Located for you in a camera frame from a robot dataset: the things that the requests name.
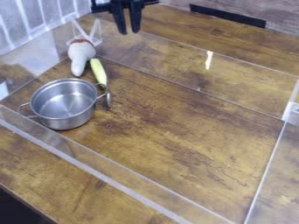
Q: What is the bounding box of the green handled metal spoon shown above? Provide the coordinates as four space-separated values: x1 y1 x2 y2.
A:
90 59 113 107

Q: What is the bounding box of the small steel pot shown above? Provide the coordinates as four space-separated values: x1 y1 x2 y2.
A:
18 78 109 130

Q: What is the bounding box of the black strip on table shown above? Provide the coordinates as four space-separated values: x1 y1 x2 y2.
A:
190 3 268 28

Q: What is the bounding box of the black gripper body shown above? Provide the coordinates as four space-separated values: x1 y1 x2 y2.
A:
91 0 159 13

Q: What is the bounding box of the clear acrylic stand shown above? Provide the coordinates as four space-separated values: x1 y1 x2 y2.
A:
67 18 103 46

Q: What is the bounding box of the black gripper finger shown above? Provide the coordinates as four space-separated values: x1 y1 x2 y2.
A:
111 3 127 35
129 1 145 33

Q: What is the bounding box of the white plush toy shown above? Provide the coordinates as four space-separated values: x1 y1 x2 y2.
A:
69 39 97 77

